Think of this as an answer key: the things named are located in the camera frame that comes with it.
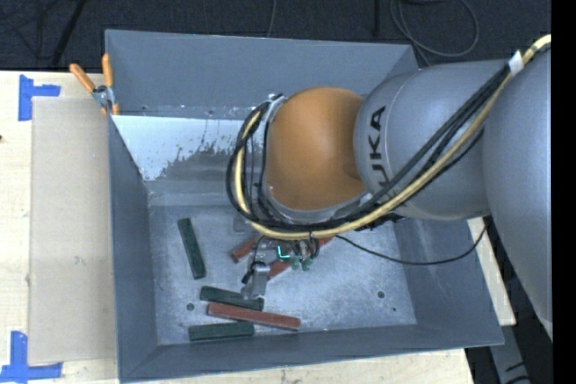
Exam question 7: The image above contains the dark green flat block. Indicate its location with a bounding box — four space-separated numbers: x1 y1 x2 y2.
176 218 208 281
187 321 257 343
200 285 266 312

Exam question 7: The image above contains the pale wood flat board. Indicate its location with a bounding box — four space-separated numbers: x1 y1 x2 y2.
27 96 119 367

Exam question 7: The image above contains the red-brown flat block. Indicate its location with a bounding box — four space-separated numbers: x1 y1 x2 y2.
230 237 258 264
265 236 335 281
207 302 302 332

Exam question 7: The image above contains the grey metal bin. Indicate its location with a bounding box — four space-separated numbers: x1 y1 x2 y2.
103 29 505 383

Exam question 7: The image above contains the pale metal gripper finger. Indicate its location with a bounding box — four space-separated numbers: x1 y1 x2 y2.
241 268 259 299
251 263 272 300

